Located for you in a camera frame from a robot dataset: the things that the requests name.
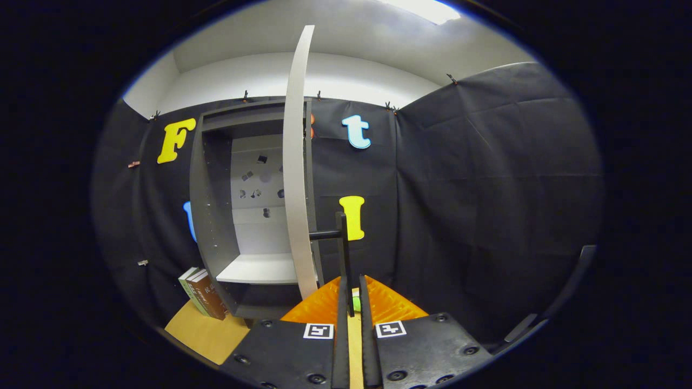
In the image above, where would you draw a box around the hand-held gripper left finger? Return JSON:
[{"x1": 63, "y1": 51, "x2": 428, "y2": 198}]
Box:
[{"x1": 221, "y1": 276, "x2": 351, "y2": 389}]

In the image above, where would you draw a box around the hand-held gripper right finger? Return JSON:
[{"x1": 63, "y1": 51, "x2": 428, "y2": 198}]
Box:
[{"x1": 358, "y1": 274, "x2": 494, "y2": 389}]

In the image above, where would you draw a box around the black door handle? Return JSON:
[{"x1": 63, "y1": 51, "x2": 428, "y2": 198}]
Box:
[{"x1": 308, "y1": 212, "x2": 355, "y2": 317}]

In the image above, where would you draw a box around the brown book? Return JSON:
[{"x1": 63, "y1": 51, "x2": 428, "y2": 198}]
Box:
[{"x1": 187, "y1": 270, "x2": 230, "y2": 320}]

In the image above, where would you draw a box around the dark grey cabinet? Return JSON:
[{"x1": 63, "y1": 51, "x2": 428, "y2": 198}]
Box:
[{"x1": 189, "y1": 99, "x2": 325, "y2": 319}]

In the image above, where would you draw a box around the black backdrop cloth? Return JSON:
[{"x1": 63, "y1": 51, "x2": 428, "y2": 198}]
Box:
[{"x1": 92, "y1": 62, "x2": 603, "y2": 352}]

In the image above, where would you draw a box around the long ceiling light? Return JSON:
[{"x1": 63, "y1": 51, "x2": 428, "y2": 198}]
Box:
[{"x1": 378, "y1": 0, "x2": 461, "y2": 25}]

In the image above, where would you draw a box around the dark grey curved frame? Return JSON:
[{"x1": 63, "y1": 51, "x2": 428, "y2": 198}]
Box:
[{"x1": 505, "y1": 245, "x2": 596, "y2": 346}]

